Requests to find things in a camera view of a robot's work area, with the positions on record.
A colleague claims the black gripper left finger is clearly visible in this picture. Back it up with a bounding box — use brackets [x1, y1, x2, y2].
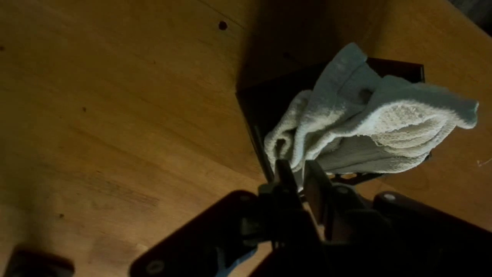
[128, 158, 321, 277]

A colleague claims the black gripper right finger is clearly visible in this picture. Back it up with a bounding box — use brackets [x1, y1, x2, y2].
[301, 158, 492, 277]

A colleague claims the light blue towel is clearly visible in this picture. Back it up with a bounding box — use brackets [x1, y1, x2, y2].
[263, 41, 481, 178]

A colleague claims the black plastic box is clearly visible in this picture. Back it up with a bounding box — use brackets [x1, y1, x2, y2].
[235, 55, 432, 187]

